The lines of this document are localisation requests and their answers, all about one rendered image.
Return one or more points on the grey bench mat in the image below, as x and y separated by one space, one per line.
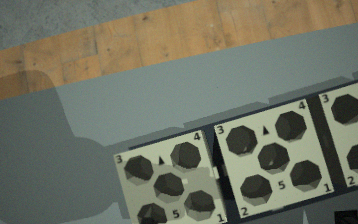
57 144

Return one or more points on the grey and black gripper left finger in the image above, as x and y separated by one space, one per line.
148 220

